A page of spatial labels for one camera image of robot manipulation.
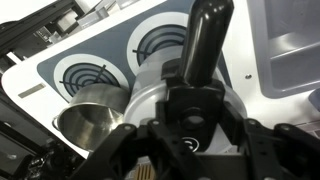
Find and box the grey toy sink basin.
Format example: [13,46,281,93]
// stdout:
[246,0,320,100]

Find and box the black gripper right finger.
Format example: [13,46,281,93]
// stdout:
[220,99,320,180]

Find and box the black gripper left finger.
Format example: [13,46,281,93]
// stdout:
[70,119,215,180]

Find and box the small stainless steel pot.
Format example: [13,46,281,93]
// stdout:
[51,82,132,153]

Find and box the white toy kitchen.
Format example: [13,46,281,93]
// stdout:
[0,0,320,161]

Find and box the grey pot lid black knob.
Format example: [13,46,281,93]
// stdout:
[122,61,249,156]

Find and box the grey stove burner panel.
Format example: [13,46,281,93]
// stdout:
[35,0,234,105]

